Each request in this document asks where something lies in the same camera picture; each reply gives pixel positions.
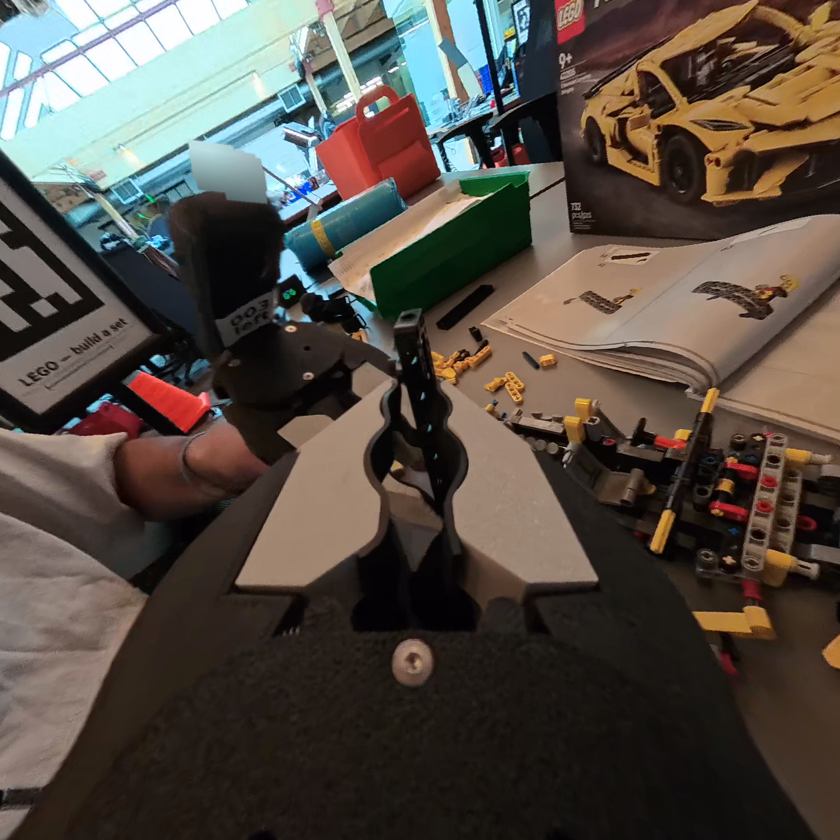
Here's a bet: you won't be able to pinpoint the person's left forearm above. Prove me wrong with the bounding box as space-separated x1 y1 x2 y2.
114 429 198 521

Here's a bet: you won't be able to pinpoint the dark monitor screen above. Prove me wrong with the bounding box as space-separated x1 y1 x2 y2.
100 244 206 343

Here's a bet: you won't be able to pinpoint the white papers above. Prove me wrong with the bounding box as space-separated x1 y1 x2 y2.
327 182 503 298

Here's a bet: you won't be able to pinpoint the long black holed lego beam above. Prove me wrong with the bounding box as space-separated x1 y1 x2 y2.
392 308 462 521

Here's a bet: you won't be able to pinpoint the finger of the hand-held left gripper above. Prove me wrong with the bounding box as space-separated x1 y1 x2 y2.
277 415 336 452

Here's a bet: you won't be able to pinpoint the lego car chassis assembly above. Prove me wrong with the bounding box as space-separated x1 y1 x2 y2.
484 386 840 678

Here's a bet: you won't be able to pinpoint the pile of yellow lego pieces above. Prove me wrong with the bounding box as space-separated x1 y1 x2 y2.
428 343 494 386

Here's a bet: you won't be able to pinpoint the person's left hand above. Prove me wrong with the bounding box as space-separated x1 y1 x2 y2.
186 419 270 504

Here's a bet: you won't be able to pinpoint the red plastic part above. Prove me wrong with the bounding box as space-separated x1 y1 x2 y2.
64 402 143 438

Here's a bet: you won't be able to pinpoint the black framed marker sign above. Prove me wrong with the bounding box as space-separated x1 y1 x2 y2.
0 150 166 435

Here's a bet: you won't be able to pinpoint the black table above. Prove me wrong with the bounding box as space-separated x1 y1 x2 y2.
427 92 559 173

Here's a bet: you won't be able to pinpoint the orange red wedge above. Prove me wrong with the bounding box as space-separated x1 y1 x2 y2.
126 369 213 435

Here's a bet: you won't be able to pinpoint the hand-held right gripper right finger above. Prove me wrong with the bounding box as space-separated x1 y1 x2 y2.
430 381 599 625

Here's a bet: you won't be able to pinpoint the flat black lego bar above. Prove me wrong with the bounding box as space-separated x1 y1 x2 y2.
435 283 496 331

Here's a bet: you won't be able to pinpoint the lego instruction booklet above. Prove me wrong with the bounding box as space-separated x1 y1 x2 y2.
481 214 840 448

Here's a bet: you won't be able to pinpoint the green plastic bin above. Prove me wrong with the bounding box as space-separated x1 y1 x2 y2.
369 169 534 320

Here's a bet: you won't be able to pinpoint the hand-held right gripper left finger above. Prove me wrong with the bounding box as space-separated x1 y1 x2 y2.
234 380 422 625

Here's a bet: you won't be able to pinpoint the red carry case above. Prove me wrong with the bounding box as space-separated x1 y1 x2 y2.
315 84 442 202

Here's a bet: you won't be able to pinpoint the teal rolled mat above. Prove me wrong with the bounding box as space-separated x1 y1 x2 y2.
284 177 409 271

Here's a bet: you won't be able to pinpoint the black cable bundle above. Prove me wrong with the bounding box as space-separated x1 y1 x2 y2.
297 290 370 333

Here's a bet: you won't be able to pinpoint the lego set box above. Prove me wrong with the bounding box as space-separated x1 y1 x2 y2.
553 0 840 242

